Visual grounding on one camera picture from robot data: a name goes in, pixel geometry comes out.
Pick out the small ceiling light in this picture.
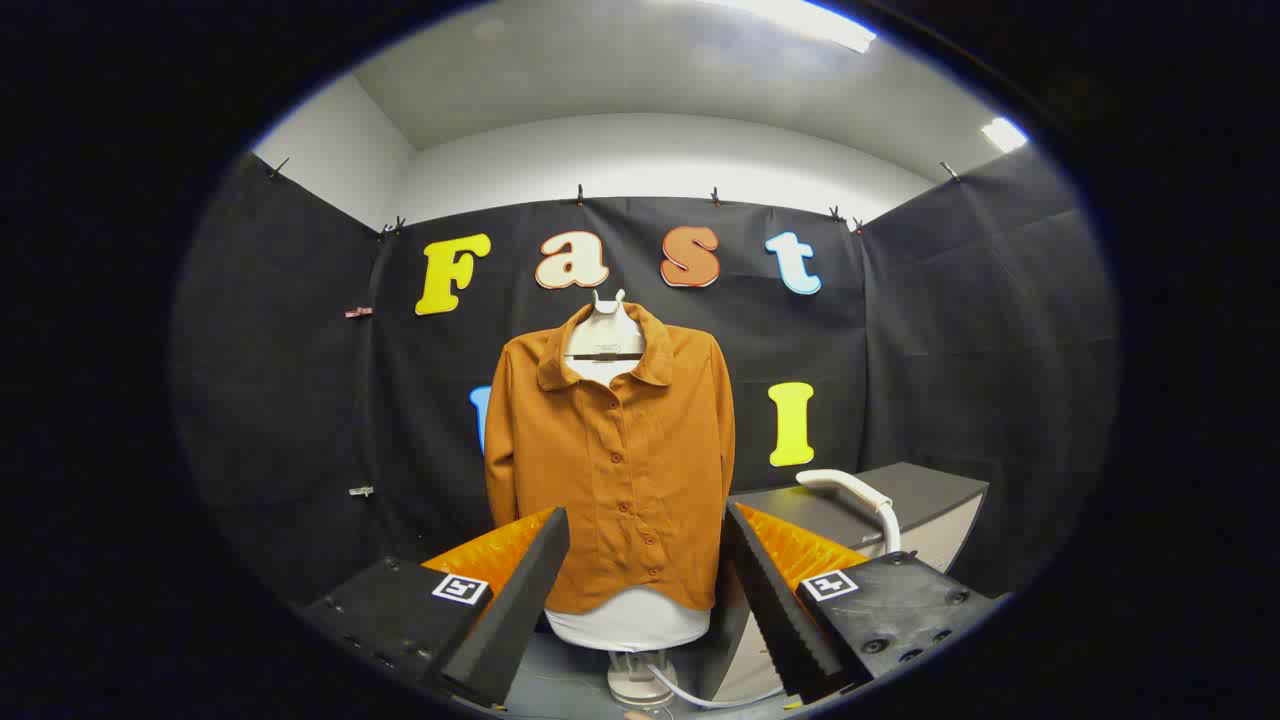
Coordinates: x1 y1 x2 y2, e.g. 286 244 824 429
980 116 1030 154

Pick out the black backdrop cloth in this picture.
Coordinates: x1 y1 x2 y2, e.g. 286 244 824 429
170 150 1119 623

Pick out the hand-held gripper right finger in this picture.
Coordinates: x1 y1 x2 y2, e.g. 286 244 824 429
722 500 1006 706

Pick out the white mannequin torso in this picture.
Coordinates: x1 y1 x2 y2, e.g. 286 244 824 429
545 288 713 713

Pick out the white cable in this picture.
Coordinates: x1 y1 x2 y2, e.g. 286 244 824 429
648 662 783 710

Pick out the long ceiling light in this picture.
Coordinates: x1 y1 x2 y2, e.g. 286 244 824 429
700 0 878 55

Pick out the brown button shirt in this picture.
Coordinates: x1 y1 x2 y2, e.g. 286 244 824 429
484 303 737 615

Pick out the white garment steamer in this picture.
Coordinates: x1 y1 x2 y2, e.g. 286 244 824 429
796 468 903 557

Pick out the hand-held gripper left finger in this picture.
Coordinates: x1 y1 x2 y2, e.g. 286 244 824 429
300 505 571 711

